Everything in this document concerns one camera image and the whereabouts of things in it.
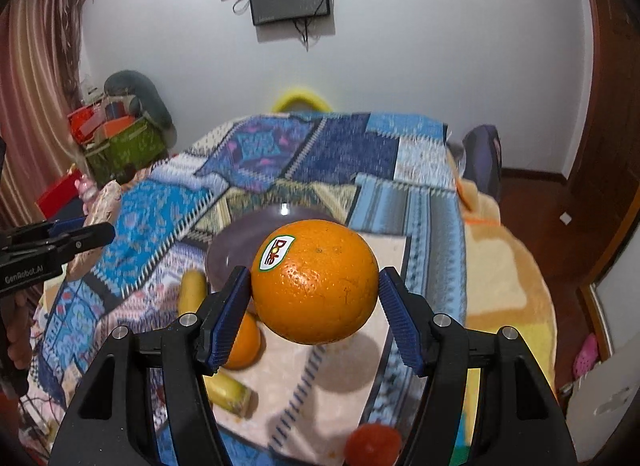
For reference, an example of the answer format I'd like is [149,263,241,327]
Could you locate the large orange with Dole sticker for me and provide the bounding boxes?
[250,220,378,345]

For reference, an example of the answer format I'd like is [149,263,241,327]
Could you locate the person's left hand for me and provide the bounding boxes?
[1,291,32,370]

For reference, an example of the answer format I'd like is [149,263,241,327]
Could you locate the red box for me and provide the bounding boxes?
[36,169,82,220]

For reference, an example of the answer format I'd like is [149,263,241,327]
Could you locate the small orange on bed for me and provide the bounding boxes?
[224,313,262,371]

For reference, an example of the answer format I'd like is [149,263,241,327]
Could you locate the yellow banana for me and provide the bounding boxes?
[177,269,253,417]

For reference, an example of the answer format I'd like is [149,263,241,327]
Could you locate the green storage box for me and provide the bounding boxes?
[85,119,168,186]

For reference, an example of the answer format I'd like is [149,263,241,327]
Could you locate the pink slipper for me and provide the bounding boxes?
[572,334,599,379]

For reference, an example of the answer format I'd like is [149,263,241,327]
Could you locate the purple glass bowl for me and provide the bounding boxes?
[205,203,333,291]

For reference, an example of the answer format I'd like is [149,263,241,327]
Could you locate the red items on box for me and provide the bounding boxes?
[67,95,137,145]

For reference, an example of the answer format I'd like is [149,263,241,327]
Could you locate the orange yellow fleece blanket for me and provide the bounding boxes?
[451,155,558,449]

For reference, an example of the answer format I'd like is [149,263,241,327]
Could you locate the red tomato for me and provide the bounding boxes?
[344,423,402,466]

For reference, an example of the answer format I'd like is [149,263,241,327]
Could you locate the striped pink curtain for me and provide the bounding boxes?
[1,0,81,229]

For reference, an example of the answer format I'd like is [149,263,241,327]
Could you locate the brown wooden door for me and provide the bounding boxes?
[570,0,639,283]

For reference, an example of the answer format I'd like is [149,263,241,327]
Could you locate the blue patchwork quilt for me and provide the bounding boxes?
[21,112,466,465]

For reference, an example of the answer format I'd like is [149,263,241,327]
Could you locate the dark purple backpack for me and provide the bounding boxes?
[462,125,502,201]

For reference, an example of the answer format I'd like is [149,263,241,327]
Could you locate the yellow ring behind bed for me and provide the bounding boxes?
[271,86,334,115]

